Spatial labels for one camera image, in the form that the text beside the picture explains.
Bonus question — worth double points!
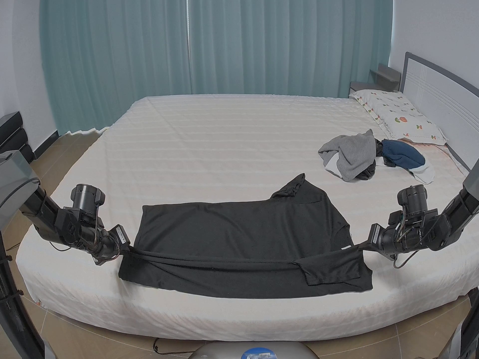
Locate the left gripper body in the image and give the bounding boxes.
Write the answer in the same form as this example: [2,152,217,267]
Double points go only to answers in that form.
[94,225,129,266]

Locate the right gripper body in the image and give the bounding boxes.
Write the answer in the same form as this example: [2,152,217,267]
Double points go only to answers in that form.
[367,223,399,261]

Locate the black T-shirt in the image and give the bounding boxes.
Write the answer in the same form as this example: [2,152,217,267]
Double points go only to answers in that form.
[118,174,375,299]

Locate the pile of clothes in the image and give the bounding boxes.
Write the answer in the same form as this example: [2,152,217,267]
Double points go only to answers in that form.
[318,129,436,185]

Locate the bed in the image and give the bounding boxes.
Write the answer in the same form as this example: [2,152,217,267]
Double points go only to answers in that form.
[16,52,479,342]

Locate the white printed pillow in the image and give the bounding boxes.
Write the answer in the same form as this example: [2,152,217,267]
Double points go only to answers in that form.
[349,89,450,146]

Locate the grey bedside table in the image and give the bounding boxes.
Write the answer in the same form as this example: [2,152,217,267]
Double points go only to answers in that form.
[350,63,402,95]

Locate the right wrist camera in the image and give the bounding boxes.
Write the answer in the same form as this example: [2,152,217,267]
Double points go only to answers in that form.
[397,185,429,220]

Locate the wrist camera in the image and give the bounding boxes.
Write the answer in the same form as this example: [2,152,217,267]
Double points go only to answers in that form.
[397,185,429,220]
[70,184,106,220]

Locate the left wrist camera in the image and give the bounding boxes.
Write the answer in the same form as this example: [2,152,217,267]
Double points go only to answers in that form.
[70,184,106,220]

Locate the black cable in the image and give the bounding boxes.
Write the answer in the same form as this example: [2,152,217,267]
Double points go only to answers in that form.
[151,337,197,356]

